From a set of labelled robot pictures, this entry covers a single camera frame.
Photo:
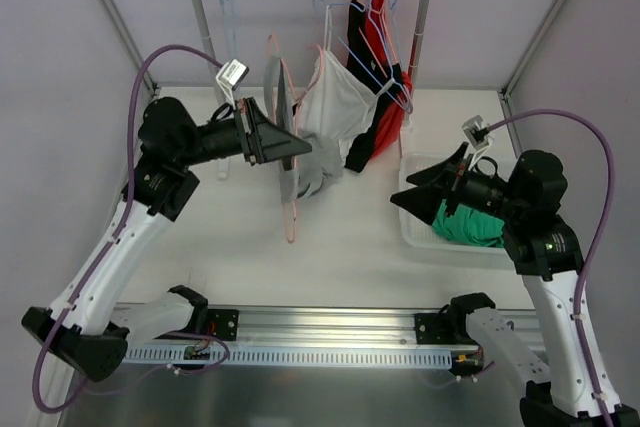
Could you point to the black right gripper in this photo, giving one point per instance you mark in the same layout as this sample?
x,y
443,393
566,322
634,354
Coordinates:
x,y
455,187

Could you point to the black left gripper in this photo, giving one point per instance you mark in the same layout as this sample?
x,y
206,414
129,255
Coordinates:
x,y
251,132

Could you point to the grey tank top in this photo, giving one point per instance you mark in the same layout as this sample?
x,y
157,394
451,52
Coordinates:
x,y
308,174

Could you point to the green tank top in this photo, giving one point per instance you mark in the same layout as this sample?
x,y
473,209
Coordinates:
x,y
469,227

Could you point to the light blue wire hanger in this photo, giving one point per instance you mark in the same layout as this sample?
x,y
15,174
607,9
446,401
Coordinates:
x,y
227,8

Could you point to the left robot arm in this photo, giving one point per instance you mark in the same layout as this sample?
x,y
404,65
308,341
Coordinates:
x,y
80,327

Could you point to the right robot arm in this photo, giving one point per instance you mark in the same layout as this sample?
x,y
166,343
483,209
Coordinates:
x,y
570,387

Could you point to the white tank top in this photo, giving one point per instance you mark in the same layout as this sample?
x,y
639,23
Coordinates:
x,y
338,105

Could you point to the red tank top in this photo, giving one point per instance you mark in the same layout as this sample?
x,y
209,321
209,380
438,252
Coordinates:
x,y
388,129

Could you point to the black tank top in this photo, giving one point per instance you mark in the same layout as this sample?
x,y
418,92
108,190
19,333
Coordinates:
x,y
370,64

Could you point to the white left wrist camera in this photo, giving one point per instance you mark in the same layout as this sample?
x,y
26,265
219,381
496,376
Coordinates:
x,y
229,76

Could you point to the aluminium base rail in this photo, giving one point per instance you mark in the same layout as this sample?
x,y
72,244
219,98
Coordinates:
x,y
326,328

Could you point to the white slotted cable duct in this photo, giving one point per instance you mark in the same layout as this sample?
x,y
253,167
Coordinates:
x,y
178,354

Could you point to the aluminium frame post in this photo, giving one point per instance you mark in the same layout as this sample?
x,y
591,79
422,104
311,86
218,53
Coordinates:
x,y
122,31

